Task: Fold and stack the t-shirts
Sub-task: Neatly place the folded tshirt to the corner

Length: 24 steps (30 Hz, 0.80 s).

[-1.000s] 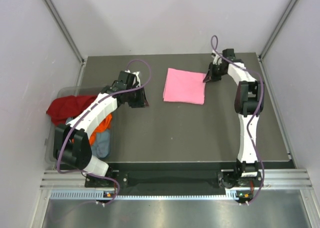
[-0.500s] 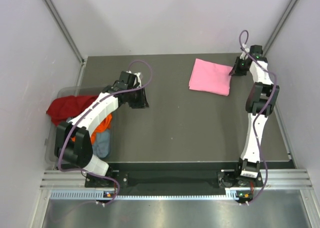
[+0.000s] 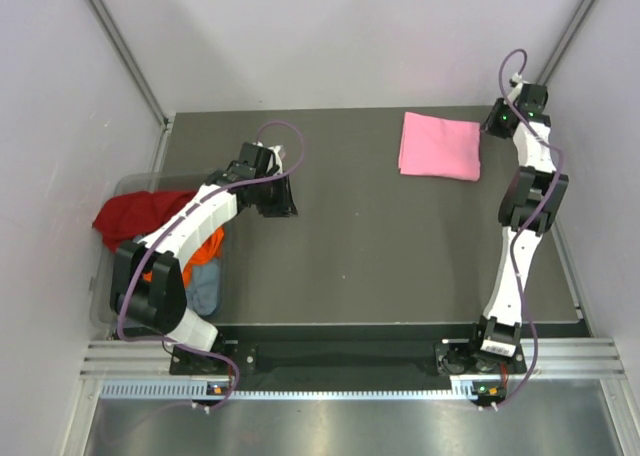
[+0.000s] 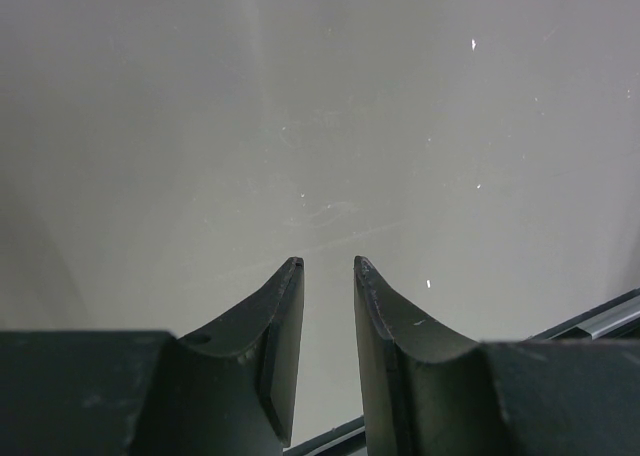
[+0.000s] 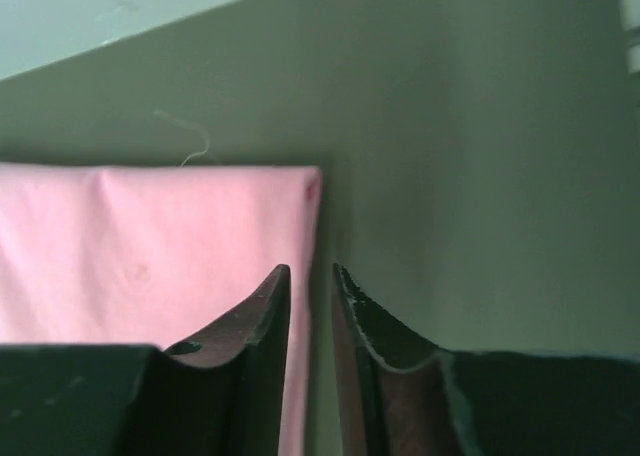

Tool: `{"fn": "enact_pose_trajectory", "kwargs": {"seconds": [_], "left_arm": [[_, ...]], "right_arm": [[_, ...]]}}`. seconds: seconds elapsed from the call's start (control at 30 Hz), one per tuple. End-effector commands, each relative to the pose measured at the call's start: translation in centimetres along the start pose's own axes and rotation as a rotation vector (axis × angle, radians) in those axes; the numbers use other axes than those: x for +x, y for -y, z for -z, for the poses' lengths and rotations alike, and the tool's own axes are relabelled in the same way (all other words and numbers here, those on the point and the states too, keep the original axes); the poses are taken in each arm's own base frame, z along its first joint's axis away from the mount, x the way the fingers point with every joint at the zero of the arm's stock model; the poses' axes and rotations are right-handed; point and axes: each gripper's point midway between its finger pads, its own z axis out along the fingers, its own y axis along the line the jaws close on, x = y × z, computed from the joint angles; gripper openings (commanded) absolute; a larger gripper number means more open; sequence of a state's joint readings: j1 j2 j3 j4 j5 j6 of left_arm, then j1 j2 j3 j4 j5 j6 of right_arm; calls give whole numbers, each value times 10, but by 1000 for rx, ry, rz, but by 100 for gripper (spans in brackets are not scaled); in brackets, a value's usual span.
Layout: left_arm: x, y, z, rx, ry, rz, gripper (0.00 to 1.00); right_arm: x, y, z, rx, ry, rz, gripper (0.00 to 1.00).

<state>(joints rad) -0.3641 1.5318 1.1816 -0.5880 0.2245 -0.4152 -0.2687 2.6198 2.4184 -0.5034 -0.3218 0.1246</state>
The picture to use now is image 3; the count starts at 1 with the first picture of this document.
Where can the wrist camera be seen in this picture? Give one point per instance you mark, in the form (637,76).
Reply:
(530,100)
(258,161)

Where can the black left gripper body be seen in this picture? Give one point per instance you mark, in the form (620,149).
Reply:
(272,198)

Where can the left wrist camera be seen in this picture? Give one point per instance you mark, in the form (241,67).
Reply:
(258,161)

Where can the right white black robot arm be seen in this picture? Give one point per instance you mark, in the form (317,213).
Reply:
(526,213)

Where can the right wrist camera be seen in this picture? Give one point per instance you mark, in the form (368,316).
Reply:
(530,100)

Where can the grey blue t shirt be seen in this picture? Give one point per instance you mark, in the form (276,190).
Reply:
(203,291)

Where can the orange t shirt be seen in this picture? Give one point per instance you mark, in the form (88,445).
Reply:
(202,253)

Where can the pink t shirt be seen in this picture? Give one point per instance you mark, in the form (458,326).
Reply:
(438,147)

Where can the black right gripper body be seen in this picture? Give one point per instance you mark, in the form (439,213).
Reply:
(498,119)

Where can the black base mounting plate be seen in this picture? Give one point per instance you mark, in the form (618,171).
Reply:
(429,357)

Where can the red t shirt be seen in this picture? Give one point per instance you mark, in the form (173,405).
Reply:
(139,213)

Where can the clear plastic bin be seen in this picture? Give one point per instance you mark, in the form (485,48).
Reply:
(101,314)

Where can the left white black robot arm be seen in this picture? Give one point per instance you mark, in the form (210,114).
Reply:
(147,283)

